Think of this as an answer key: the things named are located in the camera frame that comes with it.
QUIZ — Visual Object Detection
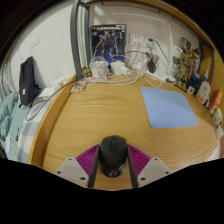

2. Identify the brown tree creature figure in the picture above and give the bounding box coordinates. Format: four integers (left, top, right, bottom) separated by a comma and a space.
177, 50, 198, 90

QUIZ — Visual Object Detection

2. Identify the small white charger block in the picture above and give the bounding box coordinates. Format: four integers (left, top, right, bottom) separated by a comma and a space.
110, 60, 126, 76

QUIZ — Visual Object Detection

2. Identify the dark white-nozzle glue bottle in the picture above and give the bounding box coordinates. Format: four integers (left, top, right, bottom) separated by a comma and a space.
199, 65, 211, 84

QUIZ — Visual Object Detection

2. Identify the clear plastic dome container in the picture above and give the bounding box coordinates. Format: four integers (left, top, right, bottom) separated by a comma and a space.
89, 55, 110, 79

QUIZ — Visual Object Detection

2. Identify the black backpack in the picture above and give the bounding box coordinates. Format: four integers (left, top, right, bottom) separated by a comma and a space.
18, 56, 40, 107

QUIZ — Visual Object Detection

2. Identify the white wall-mounted box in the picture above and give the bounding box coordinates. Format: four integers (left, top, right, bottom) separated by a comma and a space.
172, 44, 184, 64

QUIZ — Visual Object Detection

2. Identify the blue bottle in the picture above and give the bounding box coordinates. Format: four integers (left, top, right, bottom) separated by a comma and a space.
193, 74, 201, 89

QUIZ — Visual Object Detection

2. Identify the white cable tangle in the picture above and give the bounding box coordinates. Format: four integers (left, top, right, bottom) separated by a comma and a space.
79, 68, 143, 88

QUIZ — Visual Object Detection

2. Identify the checked bedding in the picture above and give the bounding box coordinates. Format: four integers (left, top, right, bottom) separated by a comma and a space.
0, 91, 54, 164

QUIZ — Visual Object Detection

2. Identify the white wall socket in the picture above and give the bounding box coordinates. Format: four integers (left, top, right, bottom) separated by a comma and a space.
143, 35, 158, 50
129, 33, 145, 47

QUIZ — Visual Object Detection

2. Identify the white mug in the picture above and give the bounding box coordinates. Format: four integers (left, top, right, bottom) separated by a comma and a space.
212, 108, 224, 127

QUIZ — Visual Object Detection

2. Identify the white power strip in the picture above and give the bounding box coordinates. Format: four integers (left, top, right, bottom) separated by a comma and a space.
144, 71, 178, 84

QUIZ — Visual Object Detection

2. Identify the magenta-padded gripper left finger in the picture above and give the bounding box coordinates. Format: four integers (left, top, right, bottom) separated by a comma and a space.
54, 143, 101, 190

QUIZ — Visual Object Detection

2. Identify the red snack tube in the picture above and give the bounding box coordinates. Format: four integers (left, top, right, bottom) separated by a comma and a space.
208, 87, 224, 116

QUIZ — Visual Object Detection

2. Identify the light blue mouse pad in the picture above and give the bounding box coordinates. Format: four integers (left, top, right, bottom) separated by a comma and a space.
139, 86, 200, 129

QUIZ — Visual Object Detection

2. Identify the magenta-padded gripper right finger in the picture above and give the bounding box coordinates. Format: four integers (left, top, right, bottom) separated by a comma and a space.
126, 143, 172, 189

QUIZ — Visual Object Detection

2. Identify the robot model kit box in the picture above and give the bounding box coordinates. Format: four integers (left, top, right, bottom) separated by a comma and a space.
90, 23, 128, 64

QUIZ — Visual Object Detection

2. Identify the white red-pump lotion bottle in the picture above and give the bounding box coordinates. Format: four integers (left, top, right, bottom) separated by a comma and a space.
195, 74, 212, 105

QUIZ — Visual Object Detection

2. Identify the black computer mouse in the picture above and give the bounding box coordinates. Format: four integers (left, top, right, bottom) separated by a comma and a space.
99, 134, 129, 179

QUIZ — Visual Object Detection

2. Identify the black cable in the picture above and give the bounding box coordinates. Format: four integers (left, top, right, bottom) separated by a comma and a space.
25, 79, 83, 122

